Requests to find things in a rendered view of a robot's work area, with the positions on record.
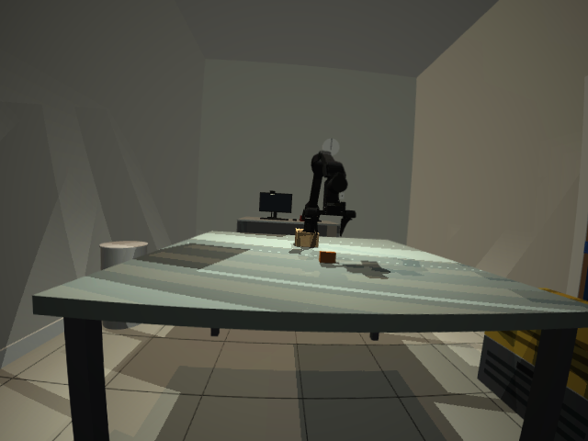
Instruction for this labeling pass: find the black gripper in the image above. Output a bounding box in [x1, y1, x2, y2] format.
[305, 194, 356, 236]

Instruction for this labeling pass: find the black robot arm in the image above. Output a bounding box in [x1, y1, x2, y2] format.
[302, 151, 348, 232]

